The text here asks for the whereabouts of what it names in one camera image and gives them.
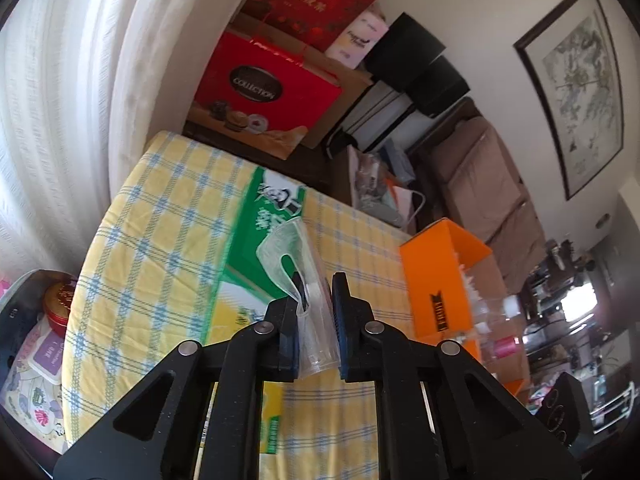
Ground green yellow toothpaste box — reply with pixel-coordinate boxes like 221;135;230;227
197;166;309;480

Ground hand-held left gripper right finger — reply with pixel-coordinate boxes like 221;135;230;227
331;271;583;480

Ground black floor speaker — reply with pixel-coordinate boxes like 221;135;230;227
535;372;596;461

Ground white and black flat boxes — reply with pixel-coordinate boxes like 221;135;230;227
342;81;431;153

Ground brown sofa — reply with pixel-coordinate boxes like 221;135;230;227
415;97;548;286

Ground television screen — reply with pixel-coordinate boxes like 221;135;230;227
560;282;601;323

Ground yellow checked tablecloth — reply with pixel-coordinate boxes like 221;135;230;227
62;130;501;480

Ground printed storage bin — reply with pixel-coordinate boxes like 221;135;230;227
0;270;71;456

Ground pink cap micellar water bottle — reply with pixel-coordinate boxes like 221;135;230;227
487;335;522;361

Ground cluttered television cabinet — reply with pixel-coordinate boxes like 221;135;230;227
520;240;640;436

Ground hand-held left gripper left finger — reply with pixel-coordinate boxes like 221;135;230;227
52;297;301;480

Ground brown cardboard box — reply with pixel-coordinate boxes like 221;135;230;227
230;12;373;150

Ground framed ink painting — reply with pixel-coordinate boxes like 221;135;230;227
514;0;626;201

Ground clear plastic packaging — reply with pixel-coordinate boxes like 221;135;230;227
256;219;343;380

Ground white curtain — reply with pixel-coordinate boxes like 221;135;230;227
0;0;281;281

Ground dark wooden cabinet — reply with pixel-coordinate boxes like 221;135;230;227
182;120;351;203

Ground plastic bag with clutter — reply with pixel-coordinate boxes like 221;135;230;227
347;147;426;233

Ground orange cardboard box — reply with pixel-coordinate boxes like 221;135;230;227
398;217;533;396

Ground red gift bag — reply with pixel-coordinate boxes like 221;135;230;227
187;30;343;161

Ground pink white tissue pack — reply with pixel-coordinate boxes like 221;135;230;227
325;10;390;68

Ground round gold lid tin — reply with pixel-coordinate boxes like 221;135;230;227
42;280;80;338

